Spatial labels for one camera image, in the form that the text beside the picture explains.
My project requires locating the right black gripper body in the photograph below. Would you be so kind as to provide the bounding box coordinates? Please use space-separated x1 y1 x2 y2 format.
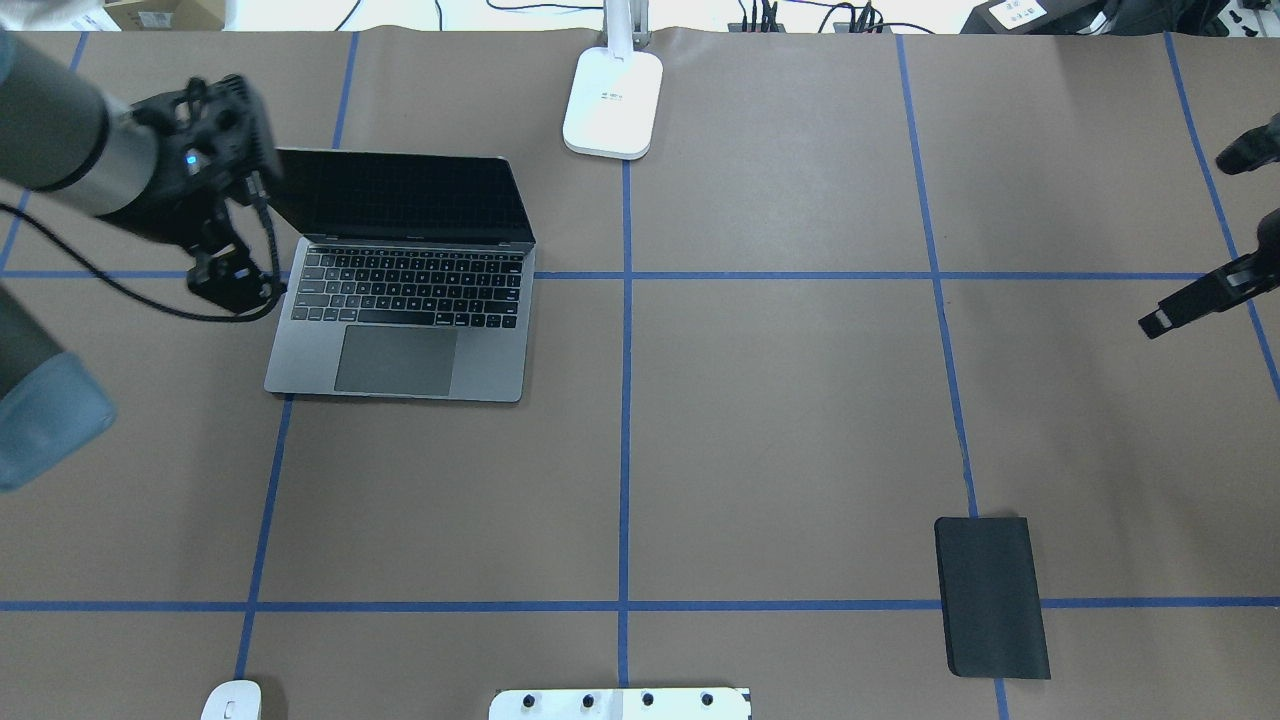
1242 209 1279 291

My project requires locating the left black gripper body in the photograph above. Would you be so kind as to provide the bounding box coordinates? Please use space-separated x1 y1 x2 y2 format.
110 85 271 256

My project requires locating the silver grey laptop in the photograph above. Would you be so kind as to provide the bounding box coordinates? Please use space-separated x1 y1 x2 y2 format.
264 149 536 404

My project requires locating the white computer mouse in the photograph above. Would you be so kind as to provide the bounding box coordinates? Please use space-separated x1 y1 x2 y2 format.
200 680 262 720

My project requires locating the black mouse pad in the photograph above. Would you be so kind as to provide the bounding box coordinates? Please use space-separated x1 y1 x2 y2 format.
933 516 1052 682

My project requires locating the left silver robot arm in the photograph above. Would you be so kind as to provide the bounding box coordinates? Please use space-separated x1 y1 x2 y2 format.
1 29 285 492

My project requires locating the white desk lamp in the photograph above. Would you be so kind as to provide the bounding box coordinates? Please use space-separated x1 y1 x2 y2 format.
561 1 666 161

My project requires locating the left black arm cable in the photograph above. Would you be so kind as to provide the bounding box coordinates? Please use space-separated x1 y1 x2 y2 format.
0 170 287 325

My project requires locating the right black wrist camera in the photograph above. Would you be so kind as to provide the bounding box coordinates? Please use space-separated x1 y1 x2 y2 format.
1213 113 1280 176

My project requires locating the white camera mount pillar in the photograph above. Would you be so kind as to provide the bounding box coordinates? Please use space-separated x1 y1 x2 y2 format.
488 687 753 719

